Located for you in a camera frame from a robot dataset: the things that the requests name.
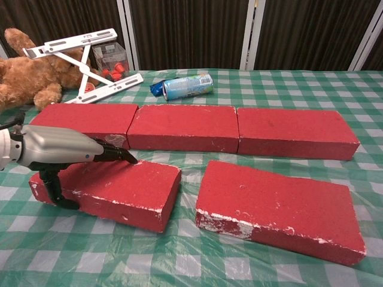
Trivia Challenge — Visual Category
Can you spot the clear plastic table cover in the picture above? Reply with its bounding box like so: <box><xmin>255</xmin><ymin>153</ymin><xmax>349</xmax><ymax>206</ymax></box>
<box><xmin>0</xmin><ymin>69</ymin><xmax>383</xmax><ymax>287</ymax></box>

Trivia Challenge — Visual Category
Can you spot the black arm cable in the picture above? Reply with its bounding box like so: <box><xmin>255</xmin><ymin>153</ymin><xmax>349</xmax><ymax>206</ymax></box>
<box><xmin>0</xmin><ymin>112</ymin><xmax>26</xmax><ymax>132</ymax></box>

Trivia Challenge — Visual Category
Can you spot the dark brown pleated curtain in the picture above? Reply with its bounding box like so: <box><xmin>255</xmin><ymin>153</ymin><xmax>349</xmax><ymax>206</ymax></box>
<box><xmin>0</xmin><ymin>0</ymin><xmax>383</xmax><ymax>71</ymax></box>

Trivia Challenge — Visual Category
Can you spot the red brick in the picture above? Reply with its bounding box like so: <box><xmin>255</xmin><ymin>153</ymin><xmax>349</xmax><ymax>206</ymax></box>
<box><xmin>194</xmin><ymin>160</ymin><xmax>367</xmax><ymax>267</ymax></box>
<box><xmin>29</xmin><ymin>103</ymin><xmax>139</xmax><ymax>150</ymax></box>
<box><xmin>29</xmin><ymin>160</ymin><xmax>183</xmax><ymax>233</ymax></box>
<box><xmin>236</xmin><ymin>107</ymin><xmax>360</xmax><ymax>161</ymax></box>
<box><xmin>127</xmin><ymin>104</ymin><xmax>240</xmax><ymax>154</ymax></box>

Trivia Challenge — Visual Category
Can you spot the blue green drink can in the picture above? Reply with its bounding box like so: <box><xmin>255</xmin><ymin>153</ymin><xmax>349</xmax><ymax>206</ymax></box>
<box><xmin>162</xmin><ymin>73</ymin><xmax>214</xmax><ymax>101</ymax></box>

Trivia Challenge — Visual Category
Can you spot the green white checked tablecloth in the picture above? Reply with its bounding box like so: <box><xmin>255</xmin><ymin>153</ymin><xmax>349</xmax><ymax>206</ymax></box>
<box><xmin>0</xmin><ymin>68</ymin><xmax>383</xmax><ymax>287</ymax></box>

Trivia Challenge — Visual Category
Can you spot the brown plush teddy bear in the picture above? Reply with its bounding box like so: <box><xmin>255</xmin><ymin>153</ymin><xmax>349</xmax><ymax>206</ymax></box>
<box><xmin>0</xmin><ymin>28</ymin><xmax>101</xmax><ymax>113</ymax></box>

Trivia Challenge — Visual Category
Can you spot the white folding laptop stand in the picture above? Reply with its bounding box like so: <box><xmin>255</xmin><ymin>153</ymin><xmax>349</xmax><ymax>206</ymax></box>
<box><xmin>22</xmin><ymin>28</ymin><xmax>144</xmax><ymax>105</ymax></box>

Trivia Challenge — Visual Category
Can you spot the dark blue snack packet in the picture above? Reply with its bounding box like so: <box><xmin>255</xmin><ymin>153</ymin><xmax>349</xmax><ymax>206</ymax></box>
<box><xmin>149</xmin><ymin>79</ymin><xmax>168</xmax><ymax>97</ymax></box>

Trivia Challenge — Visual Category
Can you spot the clear plastic box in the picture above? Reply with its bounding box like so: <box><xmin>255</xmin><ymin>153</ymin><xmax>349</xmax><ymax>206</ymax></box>
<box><xmin>91</xmin><ymin>42</ymin><xmax>130</xmax><ymax>82</ymax></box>

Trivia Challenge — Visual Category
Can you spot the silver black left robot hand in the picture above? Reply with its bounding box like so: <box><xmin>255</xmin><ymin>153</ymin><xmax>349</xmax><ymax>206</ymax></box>
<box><xmin>17</xmin><ymin>124</ymin><xmax>139</xmax><ymax>210</ymax></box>

